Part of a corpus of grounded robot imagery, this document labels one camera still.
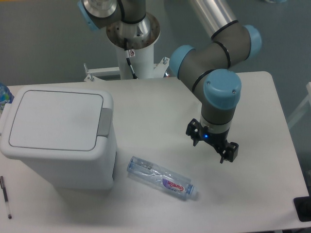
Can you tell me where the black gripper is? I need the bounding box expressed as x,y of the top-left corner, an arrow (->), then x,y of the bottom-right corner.
186,118 -> 239,164

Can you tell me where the white plastic trash can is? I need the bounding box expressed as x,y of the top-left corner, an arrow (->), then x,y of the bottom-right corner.
0,86 -> 117,190

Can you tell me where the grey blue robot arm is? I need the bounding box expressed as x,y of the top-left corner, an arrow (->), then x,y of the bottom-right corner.
77,0 -> 262,162

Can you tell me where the clear plastic water bottle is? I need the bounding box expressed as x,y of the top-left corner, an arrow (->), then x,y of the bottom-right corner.
127,156 -> 198,200

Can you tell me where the black device at edge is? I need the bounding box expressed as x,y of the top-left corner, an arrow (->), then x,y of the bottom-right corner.
294,196 -> 311,222

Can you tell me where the blue capped bottle at edge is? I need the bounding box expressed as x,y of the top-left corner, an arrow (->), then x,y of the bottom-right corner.
0,83 -> 14,114

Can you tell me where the black gel pen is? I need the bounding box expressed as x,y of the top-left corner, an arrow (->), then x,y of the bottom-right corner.
0,176 -> 12,219

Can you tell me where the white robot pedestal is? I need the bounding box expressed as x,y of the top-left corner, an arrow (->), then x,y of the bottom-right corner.
83,12 -> 171,82

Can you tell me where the white frame at right edge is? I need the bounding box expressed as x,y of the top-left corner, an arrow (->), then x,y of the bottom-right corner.
287,82 -> 311,130

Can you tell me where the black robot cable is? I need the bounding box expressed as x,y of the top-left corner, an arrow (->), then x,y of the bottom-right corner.
123,37 -> 139,80

